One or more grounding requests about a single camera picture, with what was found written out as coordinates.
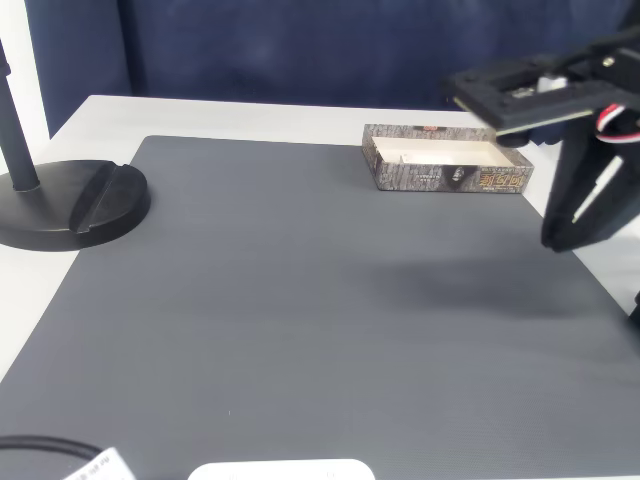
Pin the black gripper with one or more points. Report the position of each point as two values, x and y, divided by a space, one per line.
575 200

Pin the white rectangular block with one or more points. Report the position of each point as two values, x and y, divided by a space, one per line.
425 159

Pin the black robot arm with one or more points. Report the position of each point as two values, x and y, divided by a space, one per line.
636 307

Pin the patterned cardboard box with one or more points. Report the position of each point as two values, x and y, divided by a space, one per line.
450 177

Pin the dark grey table mat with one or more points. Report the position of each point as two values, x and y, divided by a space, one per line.
300 310

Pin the dark blue curtain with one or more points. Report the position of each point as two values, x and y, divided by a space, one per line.
250 50

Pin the white flat device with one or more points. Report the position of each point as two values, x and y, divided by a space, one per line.
280 471

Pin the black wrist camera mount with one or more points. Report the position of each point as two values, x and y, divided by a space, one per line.
500 107

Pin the black round-base camera stand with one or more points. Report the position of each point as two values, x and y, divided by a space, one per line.
55 210

